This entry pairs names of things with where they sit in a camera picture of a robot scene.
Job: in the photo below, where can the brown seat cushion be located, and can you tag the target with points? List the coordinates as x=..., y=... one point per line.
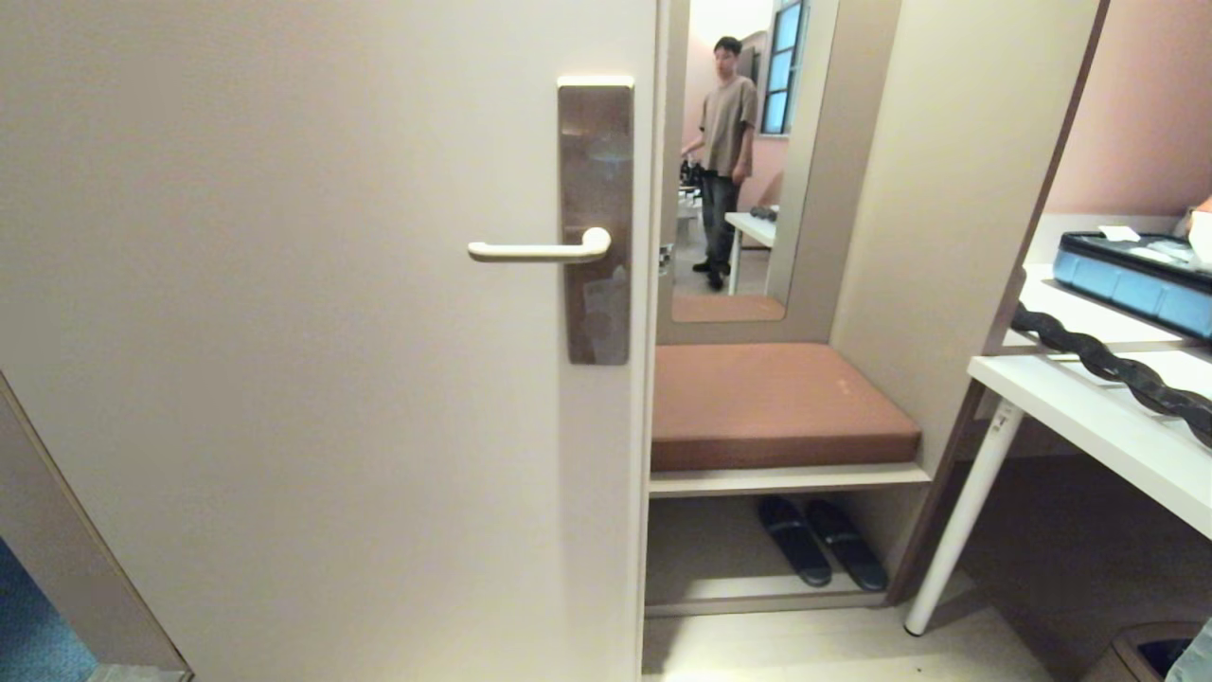
x=767, y=407

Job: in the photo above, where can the beige door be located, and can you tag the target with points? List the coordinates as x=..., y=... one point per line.
x=284, y=332

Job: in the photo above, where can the white table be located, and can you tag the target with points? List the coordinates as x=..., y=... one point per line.
x=1089, y=417

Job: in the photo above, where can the blue black case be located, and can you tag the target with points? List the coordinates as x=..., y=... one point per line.
x=1127, y=284

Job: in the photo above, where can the tall wall mirror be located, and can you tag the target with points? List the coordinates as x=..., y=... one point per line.
x=734, y=308

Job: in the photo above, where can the beige bench cabinet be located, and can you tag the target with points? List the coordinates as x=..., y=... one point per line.
x=937, y=189

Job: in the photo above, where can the white paper slip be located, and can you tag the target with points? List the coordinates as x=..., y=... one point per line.
x=1119, y=233

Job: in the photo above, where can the black slipper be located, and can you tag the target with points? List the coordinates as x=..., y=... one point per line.
x=795, y=545
x=852, y=554

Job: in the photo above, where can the brown waste bin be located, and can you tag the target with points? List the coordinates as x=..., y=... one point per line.
x=1131, y=654

